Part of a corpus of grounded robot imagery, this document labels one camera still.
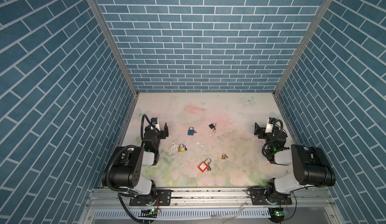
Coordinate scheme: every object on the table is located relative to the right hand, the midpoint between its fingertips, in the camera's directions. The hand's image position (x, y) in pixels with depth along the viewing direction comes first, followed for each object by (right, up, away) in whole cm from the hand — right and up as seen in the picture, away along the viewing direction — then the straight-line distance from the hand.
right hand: (263, 122), depth 91 cm
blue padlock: (-45, -7, +7) cm, 46 cm away
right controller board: (-2, -42, -21) cm, 47 cm away
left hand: (-64, -1, 0) cm, 64 cm away
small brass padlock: (-25, -20, -3) cm, 32 cm away
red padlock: (-37, -24, -9) cm, 45 cm away
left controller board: (-63, -42, -20) cm, 78 cm away
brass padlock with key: (-50, -16, 0) cm, 53 cm away
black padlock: (-31, -4, +10) cm, 33 cm away
